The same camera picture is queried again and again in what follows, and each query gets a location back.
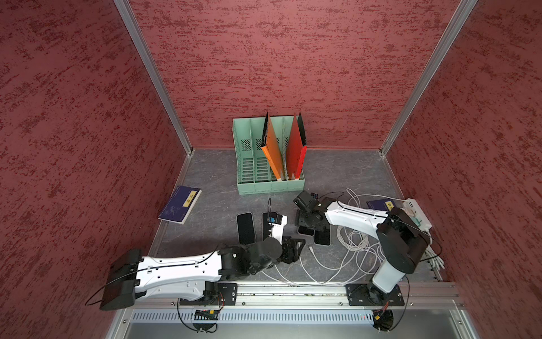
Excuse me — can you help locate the white cable phone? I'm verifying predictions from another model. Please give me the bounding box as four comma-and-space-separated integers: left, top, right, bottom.
299, 259, 341, 285
309, 245, 366, 273
277, 263, 323, 284
261, 270, 306, 286

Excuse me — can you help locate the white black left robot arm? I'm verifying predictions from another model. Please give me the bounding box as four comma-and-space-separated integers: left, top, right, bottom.
97, 237, 306, 311

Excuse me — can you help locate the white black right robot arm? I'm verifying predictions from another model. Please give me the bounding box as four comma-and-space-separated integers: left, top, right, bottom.
294, 191, 432, 296

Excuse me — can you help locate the red folder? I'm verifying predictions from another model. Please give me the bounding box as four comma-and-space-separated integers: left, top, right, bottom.
287, 113, 307, 180

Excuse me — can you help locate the green plastic file organizer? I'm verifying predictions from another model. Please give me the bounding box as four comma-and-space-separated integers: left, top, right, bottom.
232, 117, 305, 195

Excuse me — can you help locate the purple notebook right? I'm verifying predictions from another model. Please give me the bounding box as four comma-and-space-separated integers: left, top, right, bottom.
366, 199, 397, 211

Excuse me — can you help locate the purple notebook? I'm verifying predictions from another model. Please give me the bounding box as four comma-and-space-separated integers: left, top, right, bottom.
366, 199, 397, 211
158, 186, 202, 225

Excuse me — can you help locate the orange folder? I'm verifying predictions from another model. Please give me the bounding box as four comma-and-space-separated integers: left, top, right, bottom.
261, 114, 285, 181

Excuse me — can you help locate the white power strip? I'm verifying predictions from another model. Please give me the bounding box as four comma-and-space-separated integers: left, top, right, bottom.
402, 199, 433, 231

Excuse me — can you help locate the purple notebook left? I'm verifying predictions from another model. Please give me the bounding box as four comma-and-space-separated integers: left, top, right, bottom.
158, 186, 202, 225

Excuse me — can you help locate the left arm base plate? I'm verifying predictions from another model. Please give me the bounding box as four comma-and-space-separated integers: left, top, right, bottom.
178, 282, 238, 306

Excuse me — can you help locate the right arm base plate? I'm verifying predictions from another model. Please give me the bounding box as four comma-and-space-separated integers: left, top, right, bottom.
345, 282, 405, 308

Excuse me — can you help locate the aluminium front rail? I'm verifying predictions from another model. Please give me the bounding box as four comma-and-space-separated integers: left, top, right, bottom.
120, 280, 464, 310

